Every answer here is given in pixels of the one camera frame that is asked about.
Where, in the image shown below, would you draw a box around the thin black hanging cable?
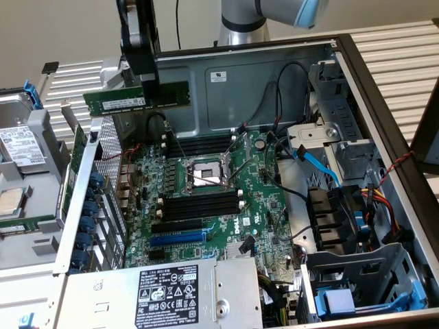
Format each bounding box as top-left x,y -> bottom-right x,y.
176,0 -> 182,49

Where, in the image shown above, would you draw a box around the thick black wire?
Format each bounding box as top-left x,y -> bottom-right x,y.
264,135 -> 309,202

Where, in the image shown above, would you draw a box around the empty blue disk carrier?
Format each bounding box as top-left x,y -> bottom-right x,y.
314,273 -> 428,318

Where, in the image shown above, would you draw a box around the blue plastic latch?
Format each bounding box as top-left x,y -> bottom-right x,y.
19,311 -> 38,329

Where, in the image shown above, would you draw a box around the silver optical drive bay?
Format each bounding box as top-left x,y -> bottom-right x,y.
287,60 -> 383,184

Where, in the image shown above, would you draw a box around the silver disk bay cage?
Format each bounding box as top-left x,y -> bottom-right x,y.
297,242 -> 429,324

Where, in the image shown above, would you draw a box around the hard disk with blue carrier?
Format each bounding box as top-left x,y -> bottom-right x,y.
0,79 -> 47,175

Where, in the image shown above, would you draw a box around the silver CPU chip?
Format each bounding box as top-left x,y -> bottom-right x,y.
0,187 -> 27,217

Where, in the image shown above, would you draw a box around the silver chipset heatsink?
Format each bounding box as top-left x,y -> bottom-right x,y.
226,243 -> 257,260

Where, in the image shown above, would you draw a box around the long black expansion slot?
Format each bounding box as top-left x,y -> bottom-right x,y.
150,218 -> 204,234

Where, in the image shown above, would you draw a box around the thin grey wire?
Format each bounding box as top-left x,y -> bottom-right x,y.
252,81 -> 279,128

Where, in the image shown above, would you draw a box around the green RAM stick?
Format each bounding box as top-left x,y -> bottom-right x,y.
82,80 -> 191,119
0,219 -> 41,234

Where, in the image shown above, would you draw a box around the red black twisted wire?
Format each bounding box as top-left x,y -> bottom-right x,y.
376,150 -> 416,188

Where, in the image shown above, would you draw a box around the black wire plug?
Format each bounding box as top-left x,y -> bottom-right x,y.
239,236 -> 255,255

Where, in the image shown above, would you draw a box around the power supply wire bundle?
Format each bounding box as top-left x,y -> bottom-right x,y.
259,272 -> 301,325

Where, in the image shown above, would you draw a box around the green motherboard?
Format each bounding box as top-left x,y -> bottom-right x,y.
119,127 -> 305,271

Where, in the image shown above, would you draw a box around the thin red wire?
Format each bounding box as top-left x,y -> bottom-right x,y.
102,143 -> 142,197

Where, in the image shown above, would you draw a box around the grey parts rack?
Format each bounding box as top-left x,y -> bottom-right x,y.
0,58 -> 121,271

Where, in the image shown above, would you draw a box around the blue plastic connector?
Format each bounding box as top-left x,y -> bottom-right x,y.
353,209 -> 371,238

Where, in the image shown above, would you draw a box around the open PC case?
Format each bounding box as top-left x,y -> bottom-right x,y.
53,33 -> 439,329

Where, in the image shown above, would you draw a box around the blue flat wire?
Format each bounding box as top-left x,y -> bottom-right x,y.
295,144 -> 344,188

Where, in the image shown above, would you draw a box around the metal locking lever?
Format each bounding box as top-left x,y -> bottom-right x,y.
230,157 -> 253,182
165,125 -> 193,188

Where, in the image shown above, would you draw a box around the dark flat panel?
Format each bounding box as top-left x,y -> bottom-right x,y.
410,77 -> 439,172

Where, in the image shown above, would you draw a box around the blue expansion slot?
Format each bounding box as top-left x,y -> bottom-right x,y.
149,232 -> 206,248

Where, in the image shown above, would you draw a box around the CPU socket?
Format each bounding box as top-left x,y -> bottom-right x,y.
185,159 -> 237,196

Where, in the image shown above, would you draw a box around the thin black looped wire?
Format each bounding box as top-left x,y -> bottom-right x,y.
276,61 -> 312,125

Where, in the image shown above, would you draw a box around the black plastic fan shroud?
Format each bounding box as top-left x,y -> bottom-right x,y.
306,186 -> 366,256

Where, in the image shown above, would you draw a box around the black wire with plug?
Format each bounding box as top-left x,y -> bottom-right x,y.
146,112 -> 173,134

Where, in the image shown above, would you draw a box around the silver sheet metal panel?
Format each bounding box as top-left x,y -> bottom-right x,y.
0,269 -> 69,329

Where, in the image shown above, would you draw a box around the red yellow power wires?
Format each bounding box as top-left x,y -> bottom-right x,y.
359,183 -> 414,244

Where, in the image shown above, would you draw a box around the metal socket cover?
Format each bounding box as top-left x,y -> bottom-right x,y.
222,132 -> 250,179

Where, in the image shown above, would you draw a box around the silver power supply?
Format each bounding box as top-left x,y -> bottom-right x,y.
56,256 -> 264,329

